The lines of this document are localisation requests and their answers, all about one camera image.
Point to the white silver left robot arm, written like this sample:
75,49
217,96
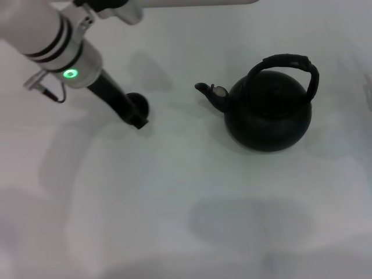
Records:
35,26

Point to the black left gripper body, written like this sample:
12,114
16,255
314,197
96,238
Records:
109,93

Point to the silver connector plug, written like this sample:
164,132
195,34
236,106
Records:
33,81

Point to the small dark teacup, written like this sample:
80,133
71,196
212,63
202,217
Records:
142,103

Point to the black round teapot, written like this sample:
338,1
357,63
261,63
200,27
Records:
267,116

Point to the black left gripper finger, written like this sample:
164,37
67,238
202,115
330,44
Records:
141,122

